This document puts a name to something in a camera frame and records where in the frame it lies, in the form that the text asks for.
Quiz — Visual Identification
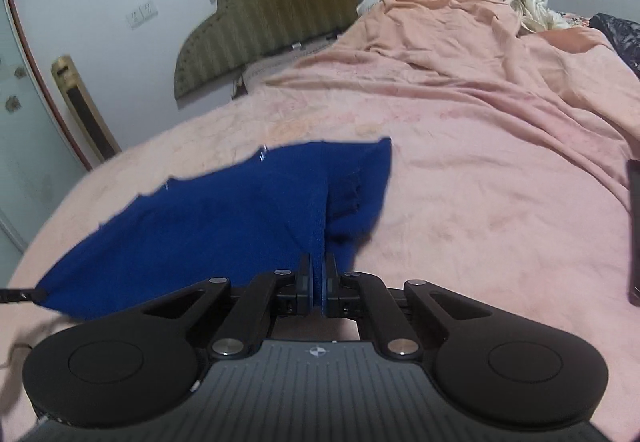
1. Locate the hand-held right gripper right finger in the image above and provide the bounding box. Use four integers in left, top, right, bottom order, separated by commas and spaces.
322, 252, 493, 363

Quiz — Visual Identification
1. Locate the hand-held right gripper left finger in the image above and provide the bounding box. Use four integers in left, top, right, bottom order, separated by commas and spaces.
142, 253, 315, 363

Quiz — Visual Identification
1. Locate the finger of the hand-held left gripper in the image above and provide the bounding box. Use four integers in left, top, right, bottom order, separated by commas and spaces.
0, 288, 50, 306

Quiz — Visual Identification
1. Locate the blue beaded sweater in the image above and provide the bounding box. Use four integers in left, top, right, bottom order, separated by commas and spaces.
37, 137, 394, 323

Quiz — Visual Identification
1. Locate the pink bed blanket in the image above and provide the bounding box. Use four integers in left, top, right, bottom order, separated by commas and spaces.
0, 72, 640, 423

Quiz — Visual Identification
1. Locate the frosted glass door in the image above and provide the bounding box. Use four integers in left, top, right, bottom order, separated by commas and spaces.
0, 0, 94, 254

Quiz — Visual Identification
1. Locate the gold tower fan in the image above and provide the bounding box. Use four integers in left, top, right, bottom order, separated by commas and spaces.
51, 54, 121, 168

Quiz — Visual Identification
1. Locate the peach bed sheet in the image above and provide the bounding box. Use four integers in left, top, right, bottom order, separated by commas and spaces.
295, 0, 640, 203

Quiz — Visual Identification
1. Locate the black phone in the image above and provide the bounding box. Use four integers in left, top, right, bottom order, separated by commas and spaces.
626, 159, 640, 308

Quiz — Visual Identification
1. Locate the black shiny cloth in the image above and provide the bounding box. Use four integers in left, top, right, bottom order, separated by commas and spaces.
588, 13, 640, 74

